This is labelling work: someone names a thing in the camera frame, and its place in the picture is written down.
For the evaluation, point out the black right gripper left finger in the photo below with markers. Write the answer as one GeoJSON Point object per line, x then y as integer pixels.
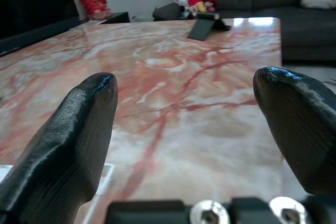
{"type": "Point", "coordinates": [68, 145]}

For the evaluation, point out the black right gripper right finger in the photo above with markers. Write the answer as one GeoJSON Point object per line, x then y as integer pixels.
{"type": "Point", "coordinates": [302, 124]}

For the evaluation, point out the black folding phone stand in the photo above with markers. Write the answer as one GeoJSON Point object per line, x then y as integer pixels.
{"type": "Point", "coordinates": [200, 28]}

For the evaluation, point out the black flat screen television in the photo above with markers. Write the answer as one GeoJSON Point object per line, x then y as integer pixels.
{"type": "Point", "coordinates": [31, 1]}

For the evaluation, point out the small red plush toy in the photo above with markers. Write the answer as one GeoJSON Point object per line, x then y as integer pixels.
{"type": "Point", "coordinates": [210, 3]}

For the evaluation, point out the small black white toy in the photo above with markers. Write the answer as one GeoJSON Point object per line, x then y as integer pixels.
{"type": "Point", "coordinates": [187, 11]}

